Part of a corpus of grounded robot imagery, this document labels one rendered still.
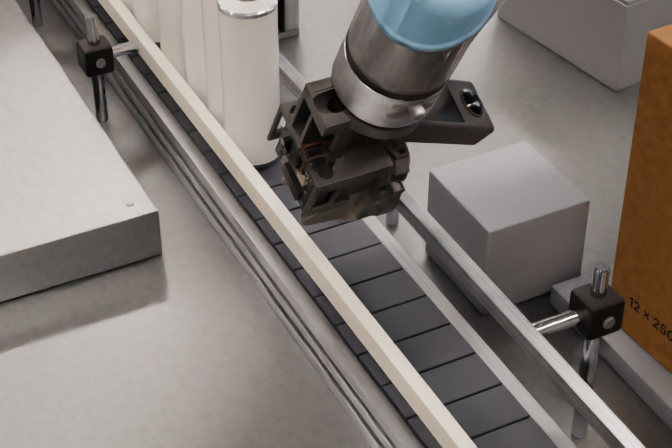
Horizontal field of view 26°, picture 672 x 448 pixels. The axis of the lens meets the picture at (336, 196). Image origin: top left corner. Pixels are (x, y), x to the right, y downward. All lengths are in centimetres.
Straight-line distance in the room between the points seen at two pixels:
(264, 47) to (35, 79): 31
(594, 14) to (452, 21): 67
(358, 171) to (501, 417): 21
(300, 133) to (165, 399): 26
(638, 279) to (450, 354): 16
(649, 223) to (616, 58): 43
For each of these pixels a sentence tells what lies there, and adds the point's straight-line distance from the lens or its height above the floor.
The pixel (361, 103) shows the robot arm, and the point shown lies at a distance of 97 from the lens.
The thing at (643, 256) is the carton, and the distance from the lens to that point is 115.
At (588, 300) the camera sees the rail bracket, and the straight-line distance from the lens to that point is 105.
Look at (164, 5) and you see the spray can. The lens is 140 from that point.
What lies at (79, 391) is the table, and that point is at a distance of 119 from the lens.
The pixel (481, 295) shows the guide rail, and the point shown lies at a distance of 106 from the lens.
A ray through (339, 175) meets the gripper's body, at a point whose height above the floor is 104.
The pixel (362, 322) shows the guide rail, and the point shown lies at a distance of 110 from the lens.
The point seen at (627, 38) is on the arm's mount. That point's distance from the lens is 152.
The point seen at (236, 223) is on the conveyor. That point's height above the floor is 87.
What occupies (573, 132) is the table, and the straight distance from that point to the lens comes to 148.
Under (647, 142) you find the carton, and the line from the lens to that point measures 110.
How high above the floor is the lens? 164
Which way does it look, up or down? 36 degrees down
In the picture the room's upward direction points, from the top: straight up
